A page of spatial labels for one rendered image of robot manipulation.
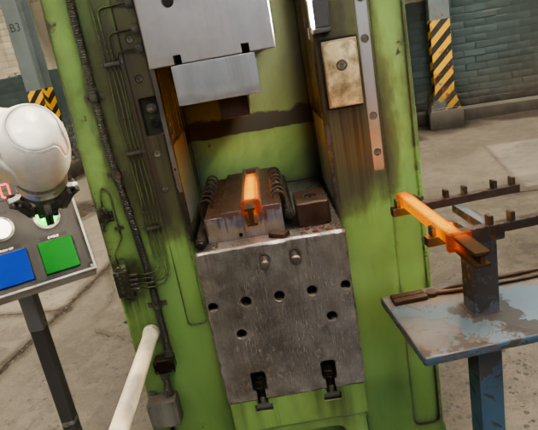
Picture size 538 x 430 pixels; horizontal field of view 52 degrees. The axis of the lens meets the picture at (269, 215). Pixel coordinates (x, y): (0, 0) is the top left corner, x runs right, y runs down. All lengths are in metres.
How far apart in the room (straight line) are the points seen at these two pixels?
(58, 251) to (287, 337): 0.61
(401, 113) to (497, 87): 5.90
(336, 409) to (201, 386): 0.44
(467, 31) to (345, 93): 5.87
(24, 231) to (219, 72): 0.57
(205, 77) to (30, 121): 0.59
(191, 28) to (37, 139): 0.61
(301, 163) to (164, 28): 0.74
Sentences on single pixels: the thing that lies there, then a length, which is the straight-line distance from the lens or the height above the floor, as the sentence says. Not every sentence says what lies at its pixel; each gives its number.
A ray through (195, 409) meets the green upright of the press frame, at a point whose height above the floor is 0.33.
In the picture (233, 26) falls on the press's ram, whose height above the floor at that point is 1.43.
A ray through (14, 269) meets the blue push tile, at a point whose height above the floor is 1.01.
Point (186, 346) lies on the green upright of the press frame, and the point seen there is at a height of 0.55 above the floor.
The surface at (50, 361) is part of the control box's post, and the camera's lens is 1.55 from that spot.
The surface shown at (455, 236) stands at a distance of 1.08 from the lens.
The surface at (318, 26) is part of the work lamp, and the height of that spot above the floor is 1.40.
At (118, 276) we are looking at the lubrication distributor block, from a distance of 1.62.
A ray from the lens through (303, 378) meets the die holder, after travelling 1.55.
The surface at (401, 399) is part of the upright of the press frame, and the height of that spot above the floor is 0.24.
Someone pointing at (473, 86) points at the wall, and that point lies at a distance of 7.37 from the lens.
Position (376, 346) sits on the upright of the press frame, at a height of 0.44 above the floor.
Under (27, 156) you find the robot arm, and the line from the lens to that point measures 0.84.
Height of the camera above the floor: 1.39
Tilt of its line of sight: 18 degrees down
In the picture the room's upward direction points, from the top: 10 degrees counter-clockwise
